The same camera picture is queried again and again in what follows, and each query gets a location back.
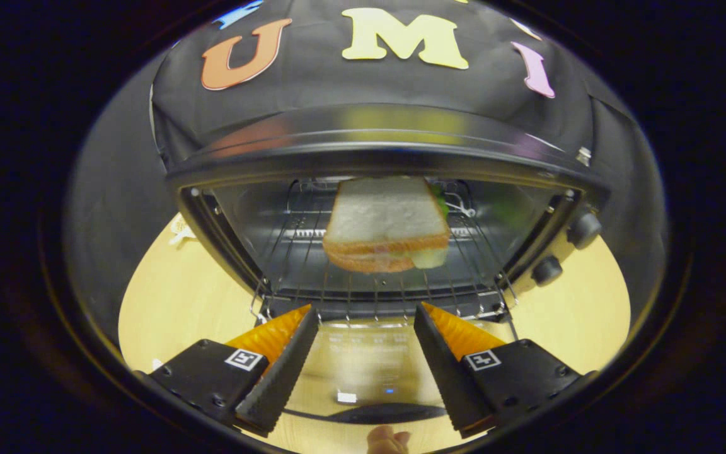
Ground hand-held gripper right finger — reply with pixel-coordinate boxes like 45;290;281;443
413;301;591;439

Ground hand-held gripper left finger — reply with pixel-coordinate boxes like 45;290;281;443
149;305;320;437

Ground black toaster oven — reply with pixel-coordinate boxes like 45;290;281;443
166;104;613;424

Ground toy sandwich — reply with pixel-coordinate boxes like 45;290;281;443
323;177;453;273

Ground small white dish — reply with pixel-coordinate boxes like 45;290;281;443
168;213;199;247

